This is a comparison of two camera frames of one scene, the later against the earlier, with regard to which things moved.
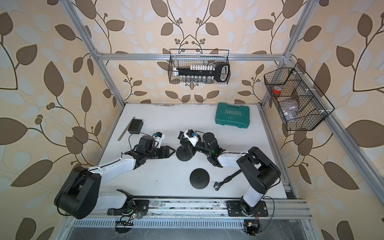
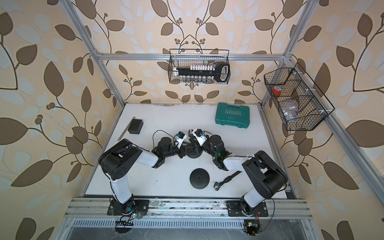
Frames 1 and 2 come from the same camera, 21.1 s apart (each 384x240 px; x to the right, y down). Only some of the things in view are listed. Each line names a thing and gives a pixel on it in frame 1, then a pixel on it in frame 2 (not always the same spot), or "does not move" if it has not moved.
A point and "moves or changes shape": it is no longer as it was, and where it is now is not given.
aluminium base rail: x=202 y=214 does not move
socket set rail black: x=205 y=73 does not move
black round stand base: x=183 y=153 moves or changes shape
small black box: x=136 y=126 does not move
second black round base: x=199 y=178 does not move
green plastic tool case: x=232 y=115 does not move
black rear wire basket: x=199 y=66 does not move
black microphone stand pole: x=181 y=137 moves or changes shape
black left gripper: x=166 y=155 to x=181 y=151
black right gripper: x=189 y=145 to x=209 y=140
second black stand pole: x=227 y=179 does not move
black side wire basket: x=300 y=102 does not move
